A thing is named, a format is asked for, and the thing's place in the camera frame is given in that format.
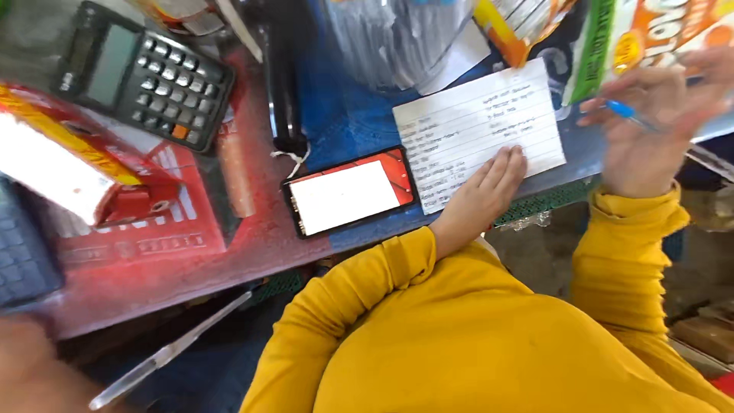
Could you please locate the blue-grey keypad device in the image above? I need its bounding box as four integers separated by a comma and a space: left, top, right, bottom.
0, 172, 65, 311

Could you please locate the black stapler-like tool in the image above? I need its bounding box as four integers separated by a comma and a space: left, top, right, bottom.
264, 23, 309, 157

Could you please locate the person's left hand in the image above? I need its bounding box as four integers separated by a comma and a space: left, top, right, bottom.
428, 145, 528, 262

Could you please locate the blue pen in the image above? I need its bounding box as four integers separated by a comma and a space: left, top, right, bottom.
603, 99, 660, 132

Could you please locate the person's body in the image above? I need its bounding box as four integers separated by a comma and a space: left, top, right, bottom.
312, 238, 734, 413

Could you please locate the dark grey calculator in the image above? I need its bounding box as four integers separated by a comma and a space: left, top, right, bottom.
52, 0, 237, 153

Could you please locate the black smartphone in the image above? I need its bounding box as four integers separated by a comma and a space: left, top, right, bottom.
281, 145, 421, 240

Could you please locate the red white printed sheet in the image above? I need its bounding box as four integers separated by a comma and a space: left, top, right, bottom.
57, 112, 228, 267

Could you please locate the long white stick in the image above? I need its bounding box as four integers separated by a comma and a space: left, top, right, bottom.
216, 0, 265, 64

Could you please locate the orange labelled jar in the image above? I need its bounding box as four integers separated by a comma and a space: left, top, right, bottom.
129, 0, 226, 36

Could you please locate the green orange white packet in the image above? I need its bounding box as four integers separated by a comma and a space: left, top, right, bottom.
562, 0, 734, 107

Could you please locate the person's right hand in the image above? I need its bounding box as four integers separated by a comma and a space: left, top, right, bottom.
578, 46, 734, 198

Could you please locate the red yellow box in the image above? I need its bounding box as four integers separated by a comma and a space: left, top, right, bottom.
0, 83, 183, 227

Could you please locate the yellow orange packet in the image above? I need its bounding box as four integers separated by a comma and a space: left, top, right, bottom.
473, 0, 577, 68

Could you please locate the person's left forearm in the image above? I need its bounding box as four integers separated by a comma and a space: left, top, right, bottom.
240, 226, 438, 413

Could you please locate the green plastic basket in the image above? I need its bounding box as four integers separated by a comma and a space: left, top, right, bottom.
494, 177, 598, 227

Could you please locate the plain white paper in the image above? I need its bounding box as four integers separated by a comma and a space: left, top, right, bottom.
416, 18, 492, 96

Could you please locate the lined paper with handwriting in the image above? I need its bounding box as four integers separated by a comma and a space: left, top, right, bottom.
392, 57, 567, 216

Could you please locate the brown cardboard box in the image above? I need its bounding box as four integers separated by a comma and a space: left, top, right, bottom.
668, 304, 734, 368

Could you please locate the clear plastic jar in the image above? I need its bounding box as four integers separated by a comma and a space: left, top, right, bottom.
312, 0, 476, 93

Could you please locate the white string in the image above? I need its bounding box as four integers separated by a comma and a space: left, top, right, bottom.
271, 143, 312, 180

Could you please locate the person's right forearm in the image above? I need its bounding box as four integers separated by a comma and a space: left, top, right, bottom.
570, 180, 692, 339

